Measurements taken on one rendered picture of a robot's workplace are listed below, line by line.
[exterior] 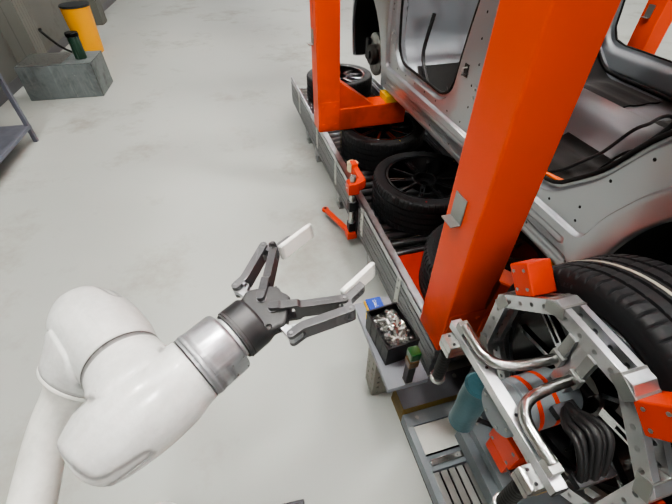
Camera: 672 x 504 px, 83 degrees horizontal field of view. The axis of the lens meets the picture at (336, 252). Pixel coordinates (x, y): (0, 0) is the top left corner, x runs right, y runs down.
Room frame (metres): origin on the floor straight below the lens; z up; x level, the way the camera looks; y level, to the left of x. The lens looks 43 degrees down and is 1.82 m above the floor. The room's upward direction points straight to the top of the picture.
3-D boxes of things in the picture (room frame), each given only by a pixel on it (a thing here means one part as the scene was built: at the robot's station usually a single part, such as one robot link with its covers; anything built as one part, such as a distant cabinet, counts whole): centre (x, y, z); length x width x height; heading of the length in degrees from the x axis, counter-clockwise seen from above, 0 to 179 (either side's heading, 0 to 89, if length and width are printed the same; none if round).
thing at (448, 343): (0.59, -0.34, 0.93); 0.09 x 0.05 x 0.05; 106
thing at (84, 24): (6.54, 3.84, 0.32); 0.42 x 0.41 x 0.64; 11
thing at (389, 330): (0.91, -0.23, 0.51); 0.20 x 0.14 x 0.13; 21
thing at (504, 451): (0.49, -0.62, 0.48); 0.16 x 0.12 x 0.17; 106
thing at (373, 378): (0.95, -0.21, 0.21); 0.10 x 0.10 x 0.42; 16
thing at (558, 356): (0.54, -0.43, 1.03); 0.19 x 0.18 x 0.11; 106
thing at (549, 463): (0.35, -0.49, 1.03); 0.19 x 0.18 x 0.11; 106
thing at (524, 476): (0.26, -0.43, 0.93); 0.09 x 0.05 x 0.05; 106
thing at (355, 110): (2.86, -0.26, 0.69); 0.52 x 0.17 x 0.35; 106
